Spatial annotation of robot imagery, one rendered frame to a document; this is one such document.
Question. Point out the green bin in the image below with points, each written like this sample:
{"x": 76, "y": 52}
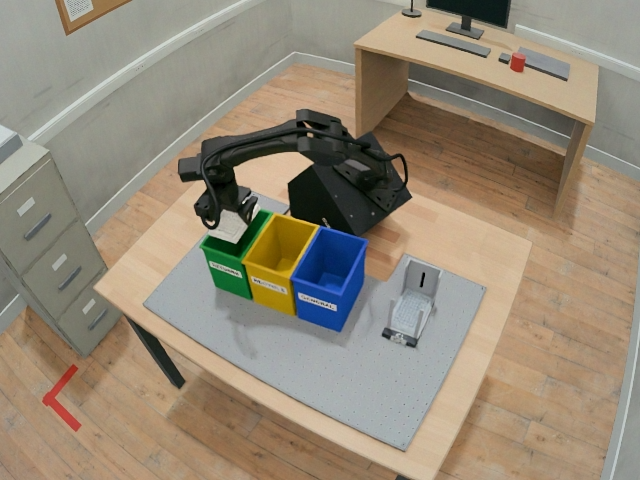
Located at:
{"x": 229, "y": 275}

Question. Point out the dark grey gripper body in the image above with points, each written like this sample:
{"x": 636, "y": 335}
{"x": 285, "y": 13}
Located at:
{"x": 243, "y": 192}

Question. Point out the blue bin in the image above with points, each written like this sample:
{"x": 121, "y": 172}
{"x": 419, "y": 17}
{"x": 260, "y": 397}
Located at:
{"x": 328, "y": 264}

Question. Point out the yellow open bin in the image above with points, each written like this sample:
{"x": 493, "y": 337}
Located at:
{"x": 278, "y": 250}

